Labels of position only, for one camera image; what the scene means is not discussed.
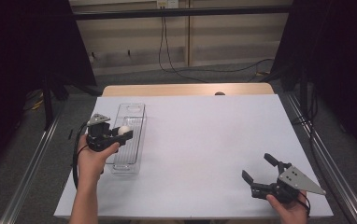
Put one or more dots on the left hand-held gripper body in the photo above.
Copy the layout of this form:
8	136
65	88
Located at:
100	138

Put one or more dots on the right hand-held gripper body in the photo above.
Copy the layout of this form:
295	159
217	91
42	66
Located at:
293	180

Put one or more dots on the clear plastic storage container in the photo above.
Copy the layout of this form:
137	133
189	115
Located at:
134	151

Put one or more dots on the person's left hand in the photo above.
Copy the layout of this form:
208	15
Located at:
91	165

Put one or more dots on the person's right hand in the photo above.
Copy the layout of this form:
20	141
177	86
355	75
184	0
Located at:
292	213

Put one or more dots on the white table cover board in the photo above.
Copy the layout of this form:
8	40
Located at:
214	130

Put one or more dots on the black metal stand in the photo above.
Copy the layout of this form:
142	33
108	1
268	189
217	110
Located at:
47	109
304	96

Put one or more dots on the wooden table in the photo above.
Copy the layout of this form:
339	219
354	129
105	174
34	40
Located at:
167	89

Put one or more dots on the dark round table grommet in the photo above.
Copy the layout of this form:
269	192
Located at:
219	93

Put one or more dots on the black curtain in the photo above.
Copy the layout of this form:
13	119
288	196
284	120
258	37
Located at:
27	46
338	46

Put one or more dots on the black horizontal metal bar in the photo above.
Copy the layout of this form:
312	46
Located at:
167	12

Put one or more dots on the metal floor rail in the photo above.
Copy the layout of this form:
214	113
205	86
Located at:
332	174
27	177

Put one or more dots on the white wall power outlet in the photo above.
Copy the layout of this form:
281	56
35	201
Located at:
167	3

